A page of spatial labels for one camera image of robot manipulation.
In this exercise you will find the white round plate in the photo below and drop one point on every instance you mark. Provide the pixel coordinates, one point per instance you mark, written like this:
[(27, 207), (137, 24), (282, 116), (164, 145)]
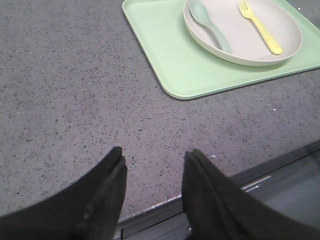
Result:
[(237, 40)]

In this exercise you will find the light green rectangular tray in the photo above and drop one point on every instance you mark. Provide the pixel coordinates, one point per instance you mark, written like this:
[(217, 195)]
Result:
[(185, 70)]

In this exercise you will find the pale green plastic spoon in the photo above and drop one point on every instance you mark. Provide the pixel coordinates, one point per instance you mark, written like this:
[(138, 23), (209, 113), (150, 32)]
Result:
[(200, 14)]

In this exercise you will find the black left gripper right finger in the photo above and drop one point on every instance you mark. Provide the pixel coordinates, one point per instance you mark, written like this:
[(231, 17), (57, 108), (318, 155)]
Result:
[(217, 209)]

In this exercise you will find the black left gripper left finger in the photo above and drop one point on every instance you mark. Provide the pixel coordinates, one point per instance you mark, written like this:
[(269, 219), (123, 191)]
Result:
[(89, 209)]

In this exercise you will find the yellow plastic fork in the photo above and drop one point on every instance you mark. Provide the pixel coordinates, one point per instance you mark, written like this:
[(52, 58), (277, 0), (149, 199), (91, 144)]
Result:
[(268, 39)]

